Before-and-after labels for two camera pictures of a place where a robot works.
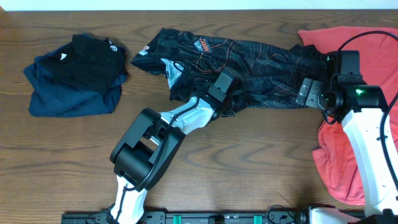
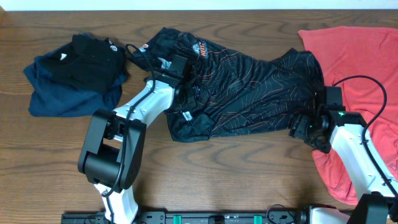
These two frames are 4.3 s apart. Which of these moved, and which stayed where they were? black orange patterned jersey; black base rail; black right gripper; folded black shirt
Moved: black orange patterned jersey; black right gripper
Stayed: black base rail; folded black shirt
